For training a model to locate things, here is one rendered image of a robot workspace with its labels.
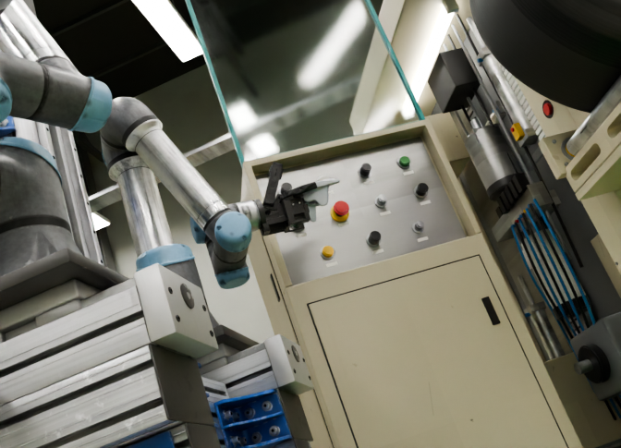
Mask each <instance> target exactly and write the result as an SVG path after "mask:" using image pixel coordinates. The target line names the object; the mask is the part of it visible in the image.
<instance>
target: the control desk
mask: <svg viewBox="0 0 621 448"><path fill-rule="evenodd" d="M273 162H276V163H281V164H282V165H283V169H284V171H283V176H282V178H281V180H279V184H278V188H277V192H276V196H277V194H282V193H283V192H285V191H289V190H291V189H294V188H297V187H300V186H303V185H306V184H309V183H312V182H316V181H320V180H324V179H329V178H334V179H339V180H340V182H339V183H336V184H334V185H332V186H329V187H328V198H329V201H328V203H327V204H326V205H325V206H321V205H320V206H316V218H317V220H316V222H312V221H311V220H309V221H308V222H307V223H304V226H305V228H304V229H300V230H297V231H292V232H288V233H285V232H280V233H276V234H272V235H269V236H262V232H261V229H259V230H258V231H255V232H251V233H252V236H251V241H250V244H249V249H248V253H249V256H250V262H251V265H252V268H253V271H254V273H255V276H256V279H257V282H258V285H259V288H260V291H261V294H262V299H263V302H264V305H265V307H266V310H267V313H268V316H269V319H270V322H271V324H272V327H273V331H274V336H276V335H278V334H281V335H283V336H284V337H285V338H287V339H289V340H291V341H292V342H294V343H296V344H297V345H299V346H300V348H301V351H302V354H303V356H304V359H305V362H306V365H307V368H308V371H309V374H310V378H311V381H312V384H313V386H314V389H313V390H310V391H308V392H306V393H304V394H299V395H298V396H299V399H300V402H301V404H302V407H303V410H304V413H305V416H306V419H307V421H308V424H309V427H310V432H311V435H312V438H313V442H310V447H311V448H583V447H582V445H581V443H580V440H579V438H578V435H577V433H576V432H575V430H574V428H573V425H572V423H571V421H570V419H569V417H568V415H567V413H566V410H565V408H564V406H563V404H562V402H561V400H560V398H559V395H558V393H557V391H556V389H555V388H554V385H553V383H552V380H551V378H550V376H549V374H548V372H547V370H546V368H545V367H544V364H543V362H542V359H541V357H540V355H539V353H538V351H537V348H536V346H535V344H534V343H533V341H532V339H531V337H530V333H529V331H528V329H527V327H526V325H525V323H524V321H523V320H522V317H521V315H520V313H519V311H518V308H517V306H516V303H515V301H514V299H513V298H512V296H511V294H510V292H509V290H508V287H507V285H506V283H505V280H504V278H503V276H502V274H501V272H500V270H499V268H498V266H497V264H496V262H495V260H494V258H493V254H492V252H491V251H490V249H489V247H488V245H487V243H486V240H485V238H484V236H483V234H481V229H480V227H479V224H478V222H477V220H476V218H475V216H474V214H473V212H472V210H471V208H470V206H469V203H468V201H467V199H466V197H465V195H464V192H463V190H462V188H461V186H460V185H459V183H458V181H457V177H456V175H455V173H454V171H453V169H452V167H451V165H450V163H449V161H448V159H447V157H446V155H445V153H444V150H443V147H442V145H441V143H440V141H439V139H438V138H437V136H436V134H435V131H434V129H433V127H432V124H431V122H430V120H429V119H425V120H421V121H417V122H413V123H409V124H405V125H401V126H397V127H390V128H386V129H382V130H378V131H373V132H370V133H366V134H362V135H357V136H354V137H350V138H346V139H339V140H335V141H331V142H326V143H323V144H319V145H315V146H310V147H307V148H303V149H298V150H294V151H288V152H283V153H279V154H276V155H272V156H267V157H263V158H260V159H256V160H251V161H247V162H244V163H243V168H242V172H243V174H242V189H241V201H246V200H256V199H259V200H260V201H261V202H262V203H263V199H264V195H265V191H266V187H267V183H268V179H269V176H268V170H269V169H270V166H271V165H272V164H273ZM276 196H275V197H276Z"/></svg>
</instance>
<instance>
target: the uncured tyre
mask: <svg viewBox="0 0 621 448"><path fill-rule="evenodd" d="M469 5H470V10H471V14H472V17H473V20H474V23H475V26H476V28H477V30H478V32H479V34H480V36H481V38H482V40H483V41H484V43H485V45H486V46H487V48H488V49H489V50H490V52H491V53H492V54H493V56H494V57H495V58H496V59H497V61H498V62H499V63H500V64H501V65H502V66H503V67H504V68H505V69H506V70H507V71H508V72H509V73H511V74H512V75H513V76H514V77H515V78H516V79H518V80H519V81H521V82H522V83H523V84H525V85H526V86H528V87H529V88H531V89H532V90H534V91H536V92H538V93H539V94H540V95H542V96H544V97H546V98H548V99H550V100H552V101H554V102H557V103H560V104H562V105H565V106H567V107H570V108H573V109H577V110H580V111H583V112H587V113H591V111H592V110H593V109H594V108H595V106H596V105H597V104H598V102H599V101H600V100H601V99H602V97H603V96H604V95H605V93H607V92H608V91H609V89H610V88H611V87H612V85H613V84H614V83H615V81H616V80H617V79H618V78H619V76H620V75H621V0H469Z"/></svg>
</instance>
